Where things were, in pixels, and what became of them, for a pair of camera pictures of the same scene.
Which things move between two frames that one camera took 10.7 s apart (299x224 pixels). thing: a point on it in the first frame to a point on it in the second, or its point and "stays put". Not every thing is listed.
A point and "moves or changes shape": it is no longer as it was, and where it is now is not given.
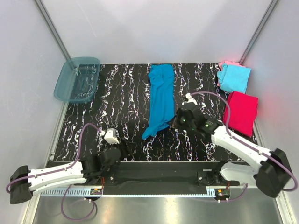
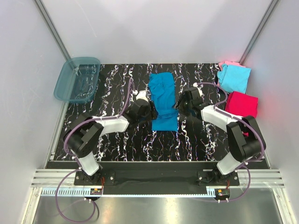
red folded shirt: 243,108 stays put
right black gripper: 178,115 to 178,104
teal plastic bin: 78,81 stays put
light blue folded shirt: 233,78 stays put
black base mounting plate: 163,175 stays put
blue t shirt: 161,98 moves or changes shape
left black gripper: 113,145 to 153,114
